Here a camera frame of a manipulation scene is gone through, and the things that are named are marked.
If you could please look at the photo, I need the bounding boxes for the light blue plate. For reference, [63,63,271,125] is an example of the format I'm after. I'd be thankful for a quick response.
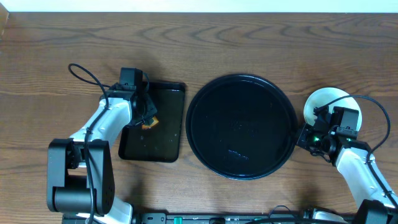
[303,87,363,131]

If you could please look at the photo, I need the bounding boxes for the orange green scrub sponge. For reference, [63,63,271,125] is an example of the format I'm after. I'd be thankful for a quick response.
[141,116,159,130]

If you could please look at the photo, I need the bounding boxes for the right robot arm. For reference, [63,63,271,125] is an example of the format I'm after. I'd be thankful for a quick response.
[296,106,397,223]

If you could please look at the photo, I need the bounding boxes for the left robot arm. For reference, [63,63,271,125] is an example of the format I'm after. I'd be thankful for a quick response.
[46,68,157,223]

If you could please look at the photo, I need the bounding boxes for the rectangular black water tray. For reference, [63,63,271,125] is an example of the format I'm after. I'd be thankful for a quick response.
[118,82,185,162]

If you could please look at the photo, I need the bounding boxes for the round black tray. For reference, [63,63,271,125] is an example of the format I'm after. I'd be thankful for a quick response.
[185,74,298,180]

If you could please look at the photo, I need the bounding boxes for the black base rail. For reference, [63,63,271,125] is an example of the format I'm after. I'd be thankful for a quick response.
[62,211,355,224]

